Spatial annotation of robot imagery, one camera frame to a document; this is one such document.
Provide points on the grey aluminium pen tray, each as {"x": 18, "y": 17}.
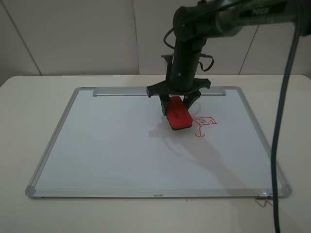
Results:
{"x": 141, "y": 91}

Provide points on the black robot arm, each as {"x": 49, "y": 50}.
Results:
{"x": 193, "y": 26}

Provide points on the right metal hanging clip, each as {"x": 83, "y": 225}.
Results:
{"x": 269, "y": 199}

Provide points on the metal hanging clip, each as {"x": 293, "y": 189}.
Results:
{"x": 261, "y": 199}
{"x": 269, "y": 199}

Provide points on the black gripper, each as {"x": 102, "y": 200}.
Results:
{"x": 181, "y": 79}

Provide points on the red whiteboard eraser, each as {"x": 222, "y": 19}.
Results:
{"x": 177, "y": 115}

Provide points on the white aluminium-framed whiteboard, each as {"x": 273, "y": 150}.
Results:
{"x": 123, "y": 147}

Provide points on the left metal hanging clip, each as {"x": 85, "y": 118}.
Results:
{"x": 261, "y": 199}

